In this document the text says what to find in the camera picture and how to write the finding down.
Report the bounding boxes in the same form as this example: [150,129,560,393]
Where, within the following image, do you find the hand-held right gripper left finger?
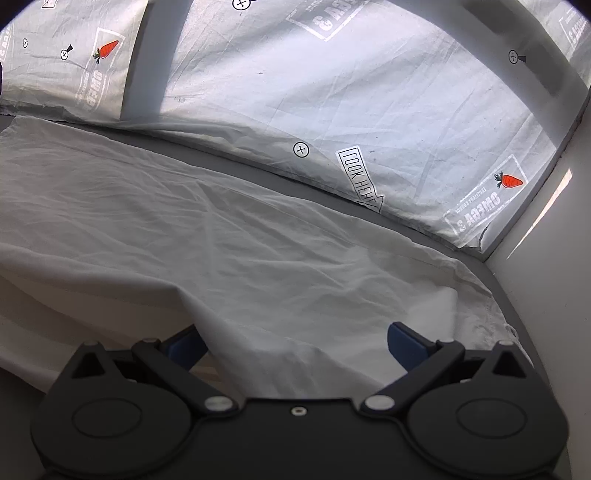
[50,325,238,417]

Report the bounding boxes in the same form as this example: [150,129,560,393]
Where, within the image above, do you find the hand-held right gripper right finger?
[362,322,546,417]

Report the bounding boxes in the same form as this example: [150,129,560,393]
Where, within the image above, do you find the white shirt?
[0,115,523,403]

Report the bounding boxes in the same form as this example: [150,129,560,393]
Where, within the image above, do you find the white printed sheet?
[0,0,591,253]

